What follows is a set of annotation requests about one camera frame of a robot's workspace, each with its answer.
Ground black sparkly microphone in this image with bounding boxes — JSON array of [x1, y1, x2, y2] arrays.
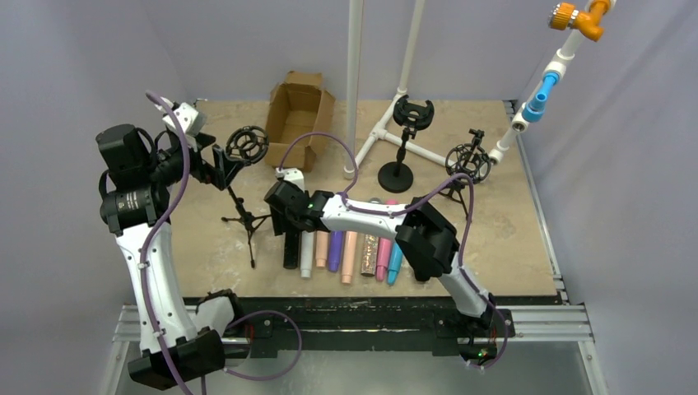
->
[[282, 230, 301, 270]]

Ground white microphone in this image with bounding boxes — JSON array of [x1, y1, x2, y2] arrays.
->
[[300, 231, 315, 279]]

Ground tripod shock mount stand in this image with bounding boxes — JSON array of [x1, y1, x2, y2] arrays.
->
[[439, 128, 493, 213], [221, 125, 271, 269]]

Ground beige microphone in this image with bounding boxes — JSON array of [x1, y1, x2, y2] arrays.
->
[[314, 230, 330, 268], [341, 231, 358, 285]]

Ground purple microphone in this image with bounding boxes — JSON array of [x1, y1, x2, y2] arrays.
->
[[327, 231, 344, 272]]

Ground glitter sequin microphone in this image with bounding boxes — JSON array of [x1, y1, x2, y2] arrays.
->
[[360, 234, 379, 277]]

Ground pink microphone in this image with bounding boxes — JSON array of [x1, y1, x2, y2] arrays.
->
[[375, 238, 394, 285]]

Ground cardboard box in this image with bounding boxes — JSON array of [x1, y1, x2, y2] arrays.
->
[[264, 71, 335, 172]]

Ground round base mic stand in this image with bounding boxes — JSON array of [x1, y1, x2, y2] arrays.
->
[[378, 95, 435, 193]]

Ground blue microphone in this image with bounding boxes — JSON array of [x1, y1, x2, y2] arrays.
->
[[386, 243, 403, 286]]

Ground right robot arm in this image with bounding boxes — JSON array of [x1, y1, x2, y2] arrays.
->
[[263, 179, 496, 329]]

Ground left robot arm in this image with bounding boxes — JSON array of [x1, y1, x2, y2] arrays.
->
[[95, 123, 243, 390]]

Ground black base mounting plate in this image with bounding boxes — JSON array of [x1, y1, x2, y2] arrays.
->
[[224, 296, 516, 363]]

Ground PVC pipe with coloured fittings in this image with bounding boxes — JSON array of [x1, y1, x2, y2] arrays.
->
[[488, 0, 617, 165]]

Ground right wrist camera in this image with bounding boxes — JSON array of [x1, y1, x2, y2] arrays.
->
[[275, 167, 305, 191]]

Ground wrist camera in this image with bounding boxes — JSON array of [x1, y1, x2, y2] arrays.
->
[[156, 99, 206, 137], [275, 167, 305, 191]]

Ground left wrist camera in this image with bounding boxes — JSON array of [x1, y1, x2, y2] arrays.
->
[[156, 99, 206, 137]]

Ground white PVC pipe frame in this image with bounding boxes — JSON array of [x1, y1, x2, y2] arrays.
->
[[342, 1, 426, 179]]

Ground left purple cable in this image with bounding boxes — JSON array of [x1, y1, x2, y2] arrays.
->
[[138, 90, 302, 395]]

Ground aluminium rail frame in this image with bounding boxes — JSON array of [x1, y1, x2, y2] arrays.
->
[[100, 99, 609, 395]]

